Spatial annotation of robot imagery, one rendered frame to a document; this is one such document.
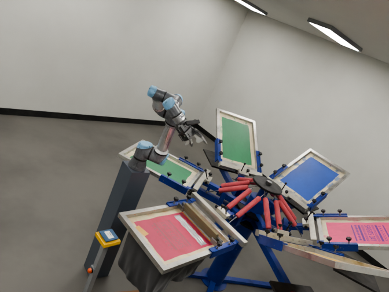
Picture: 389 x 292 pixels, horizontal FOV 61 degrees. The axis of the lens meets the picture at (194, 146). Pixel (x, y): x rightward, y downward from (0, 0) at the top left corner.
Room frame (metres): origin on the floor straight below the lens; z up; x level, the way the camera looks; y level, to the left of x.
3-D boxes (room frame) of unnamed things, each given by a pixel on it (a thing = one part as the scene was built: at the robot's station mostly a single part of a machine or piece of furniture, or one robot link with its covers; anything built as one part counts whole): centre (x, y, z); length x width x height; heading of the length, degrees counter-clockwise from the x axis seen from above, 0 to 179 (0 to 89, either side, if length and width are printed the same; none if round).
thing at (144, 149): (2.43, 0.36, 1.37); 0.13 x 0.12 x 0.14; 92
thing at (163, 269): (2.18, -0.17, 0.97); 0.79 x 0.58 x 0.04; 142
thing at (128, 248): (1.95, 0.01, 0.74); 0.45 x 0.03 x 0.43; 52
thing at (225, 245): (2.20, -0.53, 0.98); 0.30 x 0.05 x 0.07; 142
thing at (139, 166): (2.43, 0.37, 1.25); 0.15 x 0.15 x 0.10
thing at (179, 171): (3.14, 0.08, 1.05); 1.08 x 0.61 x 0.23; 82
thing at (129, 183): (2.43, 0.37, 0.60); 0.18 x 0.18 x 1.20; 46
